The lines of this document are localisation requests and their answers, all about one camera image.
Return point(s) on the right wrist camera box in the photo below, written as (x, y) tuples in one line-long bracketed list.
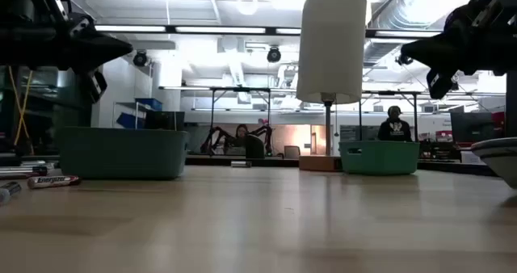
[(438, 83)]

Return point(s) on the silver black battery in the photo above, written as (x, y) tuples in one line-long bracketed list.
[(241, 164), (24, 170)]

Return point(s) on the red box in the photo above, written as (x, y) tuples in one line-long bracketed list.
[(444, 136)]

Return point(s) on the person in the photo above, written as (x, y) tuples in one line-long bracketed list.
[(394, 129), (241, 135)]

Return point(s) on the white shade wooden base lamp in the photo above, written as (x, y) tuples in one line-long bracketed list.
[(331, 43)]

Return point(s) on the blue storage bin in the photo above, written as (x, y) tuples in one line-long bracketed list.
[(149, 103)]

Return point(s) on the Energizer silver battery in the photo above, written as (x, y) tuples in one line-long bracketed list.
[(52, 181)]

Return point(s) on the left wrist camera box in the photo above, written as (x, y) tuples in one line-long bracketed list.
[(97, 87)]

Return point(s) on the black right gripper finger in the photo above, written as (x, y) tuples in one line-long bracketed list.
[(440, 51)]

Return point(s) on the dark teal plastic bin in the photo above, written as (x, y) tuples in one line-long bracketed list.
[(121, 156)]

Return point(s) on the black monitor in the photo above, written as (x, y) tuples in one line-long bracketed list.
[(163, 120), (470, 127)]

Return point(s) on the green plastic bin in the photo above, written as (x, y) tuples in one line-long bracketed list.
[(379, 160)]

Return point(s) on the black aluminium table frame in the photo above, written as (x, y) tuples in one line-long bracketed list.
[(278, 161)]

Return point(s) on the black background robot arm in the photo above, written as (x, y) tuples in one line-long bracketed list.
[(264, 133), (216, 137)]

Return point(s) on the silver ventilation duct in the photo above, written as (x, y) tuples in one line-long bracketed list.
[(404, 6)]

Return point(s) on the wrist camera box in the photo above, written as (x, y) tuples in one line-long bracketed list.
[(438, 83), (97, 87)]

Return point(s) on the black desk calculator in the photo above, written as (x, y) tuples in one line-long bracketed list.
[(498, 156)]

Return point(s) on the black round ceiling spotlight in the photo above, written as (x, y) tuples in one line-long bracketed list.
[(140, 59), (274, 55)]

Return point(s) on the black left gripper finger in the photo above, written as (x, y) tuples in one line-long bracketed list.
[(101, 51)]

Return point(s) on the overhead LED light bar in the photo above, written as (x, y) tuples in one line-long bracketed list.
[(220, 30)]

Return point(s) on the reddish battery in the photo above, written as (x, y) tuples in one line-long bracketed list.
[(14, 176)]

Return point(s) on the blue panel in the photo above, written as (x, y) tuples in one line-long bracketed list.
[(127, 120)]

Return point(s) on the black office chair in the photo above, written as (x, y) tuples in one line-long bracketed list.
[(254, 147)]

